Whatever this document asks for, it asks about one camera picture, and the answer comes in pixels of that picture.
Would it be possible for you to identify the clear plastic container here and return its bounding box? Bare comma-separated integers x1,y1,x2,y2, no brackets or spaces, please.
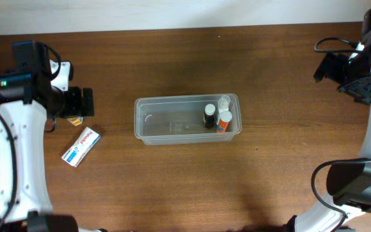
134,93,242,145

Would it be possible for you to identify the white Panadol medicine box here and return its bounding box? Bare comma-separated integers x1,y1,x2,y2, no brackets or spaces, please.
62,127,101,168

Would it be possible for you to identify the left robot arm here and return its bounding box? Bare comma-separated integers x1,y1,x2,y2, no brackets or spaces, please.
0,41,94,231

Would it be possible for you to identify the orange tube white cap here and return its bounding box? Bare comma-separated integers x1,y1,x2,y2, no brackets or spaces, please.
216,110,233,133

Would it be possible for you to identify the small gold-lid jar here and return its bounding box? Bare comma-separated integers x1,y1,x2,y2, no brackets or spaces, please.
66,117,83,126

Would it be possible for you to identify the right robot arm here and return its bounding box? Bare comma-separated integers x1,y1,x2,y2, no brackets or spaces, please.
282,9,371,231

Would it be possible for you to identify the dark bottle white cap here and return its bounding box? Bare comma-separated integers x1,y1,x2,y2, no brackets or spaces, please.
204,104,216,129

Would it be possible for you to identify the white spray bottle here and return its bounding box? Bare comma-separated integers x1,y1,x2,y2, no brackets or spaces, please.
215,95,231,125

